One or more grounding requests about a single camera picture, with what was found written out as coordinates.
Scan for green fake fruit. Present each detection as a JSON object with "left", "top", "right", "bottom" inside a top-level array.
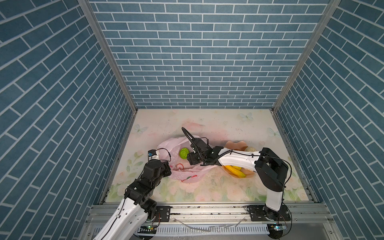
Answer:
[{"left": 179, "top": 148, "right": 190, "bottom": 160}]

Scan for pink plastic bag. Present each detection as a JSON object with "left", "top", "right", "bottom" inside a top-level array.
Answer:
[{"left": 158, "top": 137, "right": 216, "bottom": 184}]

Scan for peach scalloped bowl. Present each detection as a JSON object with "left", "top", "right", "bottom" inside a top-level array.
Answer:
[{"left": 219, "top": 141, "right": 259, "bottom": 179}]

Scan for yellow banana fake fruit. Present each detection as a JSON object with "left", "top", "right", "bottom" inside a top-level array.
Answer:
[{"left": 225, "top": 166, "right": 246, "bottom": 178}]

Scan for cream fake fruit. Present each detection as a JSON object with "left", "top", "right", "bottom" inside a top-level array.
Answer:
[{"left": 245, "top": 147, "right": 257, "bottom": 152}]

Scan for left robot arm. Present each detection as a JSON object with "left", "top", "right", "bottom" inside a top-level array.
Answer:
[{"left": 95, "top": 160, "right": 171, "bottom": 240}]

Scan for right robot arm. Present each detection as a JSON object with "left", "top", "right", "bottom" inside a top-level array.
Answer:
[{"left": 187, "top": 138, "right": 292, "bottom": 221}]

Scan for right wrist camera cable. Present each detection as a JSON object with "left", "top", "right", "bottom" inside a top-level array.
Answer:
[{"left": 181, "top": 126, "right": 205, "bottom": 151}]

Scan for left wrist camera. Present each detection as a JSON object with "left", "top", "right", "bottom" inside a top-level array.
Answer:
[{"left": 148, "top": 150, "right": 160, "bottom": 161}]

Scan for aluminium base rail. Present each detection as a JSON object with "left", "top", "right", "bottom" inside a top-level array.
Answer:
[{"left": 80, "top": 201, "right": 340, "bottom": 240}]

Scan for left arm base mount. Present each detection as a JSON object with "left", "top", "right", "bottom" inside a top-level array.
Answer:
[{"left": 149, "top": 206, "right": 171, "bottom": 223}]

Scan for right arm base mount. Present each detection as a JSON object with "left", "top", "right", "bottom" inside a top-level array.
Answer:
[{"left": 246, "top": 205, "right": 271, "bottom": 222}]

